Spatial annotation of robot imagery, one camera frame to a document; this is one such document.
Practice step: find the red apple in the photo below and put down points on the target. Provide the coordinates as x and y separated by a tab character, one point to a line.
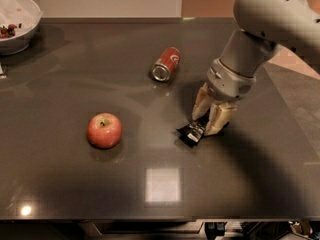
104	131

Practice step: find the white bowl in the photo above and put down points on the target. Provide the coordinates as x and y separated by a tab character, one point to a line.
25	15

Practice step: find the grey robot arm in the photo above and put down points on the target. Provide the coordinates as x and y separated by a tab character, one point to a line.
263	27

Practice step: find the black rxbar chocolate wrapper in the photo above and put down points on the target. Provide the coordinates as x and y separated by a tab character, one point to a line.
193	132

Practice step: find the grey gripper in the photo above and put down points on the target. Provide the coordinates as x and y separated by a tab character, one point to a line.
229	81

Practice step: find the red coke can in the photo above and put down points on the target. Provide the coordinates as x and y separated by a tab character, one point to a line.
166	64

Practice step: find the dark red fruit pieces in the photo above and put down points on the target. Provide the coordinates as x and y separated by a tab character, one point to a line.
9	30

